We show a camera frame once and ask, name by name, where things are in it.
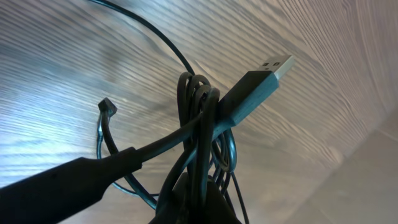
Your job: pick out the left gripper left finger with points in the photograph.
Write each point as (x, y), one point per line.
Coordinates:
(175, 211)

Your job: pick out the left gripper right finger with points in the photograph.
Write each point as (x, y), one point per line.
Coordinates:
(216, 210)

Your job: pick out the cardboard wall panel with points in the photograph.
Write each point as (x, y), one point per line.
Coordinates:
(364, 189)

